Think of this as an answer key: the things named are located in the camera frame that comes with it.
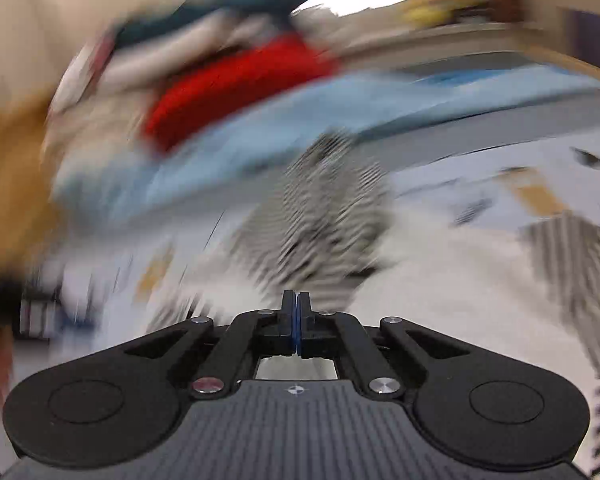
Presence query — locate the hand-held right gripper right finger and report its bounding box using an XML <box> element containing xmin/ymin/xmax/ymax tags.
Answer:
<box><xmin>296</xmin><ymin>291</ymin><xmax>472</xmax><ymax>401</ymax></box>

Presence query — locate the red knit cloth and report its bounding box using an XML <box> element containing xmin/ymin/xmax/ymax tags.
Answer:
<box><xmin>142</xmin><ymin>35</ymin><xmax>341</xmax><ymax>153</ymax></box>

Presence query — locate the printed bed sheet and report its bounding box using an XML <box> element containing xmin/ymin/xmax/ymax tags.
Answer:
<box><xmin>25</xmin><ymin>105</ymin><xmax>600</xmax><ymax>480</ymax></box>

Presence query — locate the light blue sheet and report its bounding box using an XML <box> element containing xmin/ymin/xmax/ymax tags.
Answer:
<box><xmin>55</xmin><ymin>70</ymin><xmax>600</xmax><ymax>221</ymax></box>

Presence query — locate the purple board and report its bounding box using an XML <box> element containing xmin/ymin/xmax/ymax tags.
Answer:
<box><xmin>565</xmin><ymin>7</ymin><xmax>600</xmax><ymax>91</ymax></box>

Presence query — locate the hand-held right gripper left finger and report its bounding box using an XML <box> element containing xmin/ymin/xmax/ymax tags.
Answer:
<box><xmin>124</xmin><ymin>289</ymin><xmax>297</xmax><ymax>400</ymax></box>

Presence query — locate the cream folded blanket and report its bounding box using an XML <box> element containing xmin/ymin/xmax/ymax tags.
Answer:
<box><xmin>45</xmin><ymin>92</ymin><xmax>156</xmax><ymax>171</ymax></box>

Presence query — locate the yellow bear plush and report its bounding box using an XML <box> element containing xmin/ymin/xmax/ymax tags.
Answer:
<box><xmin>405</xmin><ymin>0</ymin><xmax>481</xmax><ymax>26</ymax></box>

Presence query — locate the white folded clothes, dark trim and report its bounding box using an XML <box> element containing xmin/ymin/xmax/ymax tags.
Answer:
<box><xmin>50</xmin><ymin>10</ymin><xmax>291</xmax><ymax>111</ymax></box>

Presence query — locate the black white striped garment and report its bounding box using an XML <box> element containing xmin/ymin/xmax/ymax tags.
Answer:
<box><xmin>145</xmin><ymin>130</ymin><xmax>600</xmax><ymax>480</ymax></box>

